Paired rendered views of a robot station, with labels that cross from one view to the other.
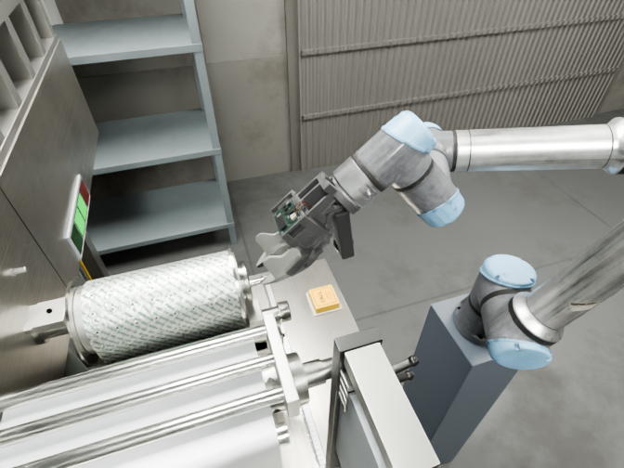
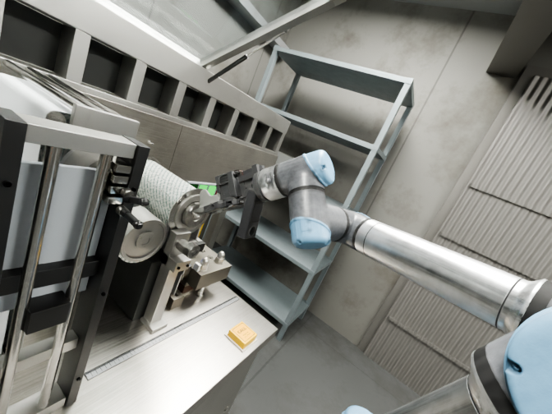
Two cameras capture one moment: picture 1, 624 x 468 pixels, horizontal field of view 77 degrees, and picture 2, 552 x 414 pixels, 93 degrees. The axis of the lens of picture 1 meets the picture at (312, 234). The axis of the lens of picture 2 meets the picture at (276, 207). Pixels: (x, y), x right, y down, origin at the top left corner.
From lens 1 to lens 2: 0.58 m
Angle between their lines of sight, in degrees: 48
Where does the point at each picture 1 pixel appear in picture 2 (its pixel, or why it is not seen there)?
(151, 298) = (158, 175)
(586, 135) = (484, 267)
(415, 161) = (303, 173)
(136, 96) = not seen: hidden behind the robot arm
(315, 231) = (231, 187)
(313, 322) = (218, 335)
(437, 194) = (303, 207)
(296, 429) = (117, 348)
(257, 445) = (46, 107)
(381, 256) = not seen: outside the picture
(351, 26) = not seen: hidden behind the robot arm
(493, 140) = (392, 231)
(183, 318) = (154, 191)
